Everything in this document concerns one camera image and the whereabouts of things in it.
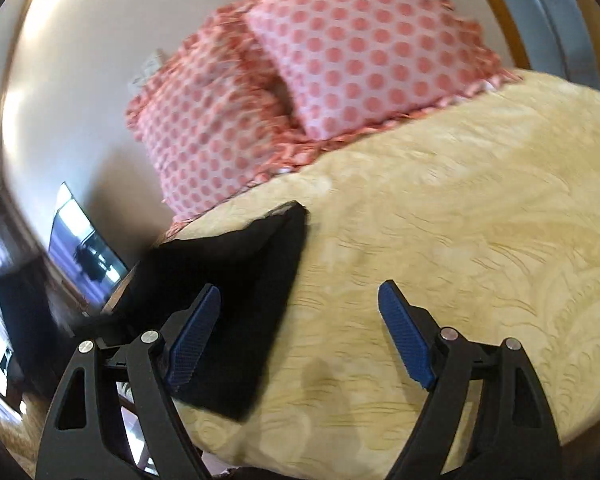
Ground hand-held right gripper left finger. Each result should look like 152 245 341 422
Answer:
35 283 222 480

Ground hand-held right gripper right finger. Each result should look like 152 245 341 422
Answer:
377 280 565 480

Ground black pants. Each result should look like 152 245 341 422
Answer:
72 200 309 422

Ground yellow patterned bedspread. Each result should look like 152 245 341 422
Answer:
120 69 600 478

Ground dark wooden cabinet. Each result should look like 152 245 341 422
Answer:
0 255 76 386

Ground small pink polka-dot pillow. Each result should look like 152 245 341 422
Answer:
125 2 306 223

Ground large pink polka-dot pillow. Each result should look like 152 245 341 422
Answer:
244 0 523 142

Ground wooden headboard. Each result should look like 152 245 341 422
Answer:
462 0 533 72

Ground wall-mounted flat television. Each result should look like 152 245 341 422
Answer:
47 182 130 310

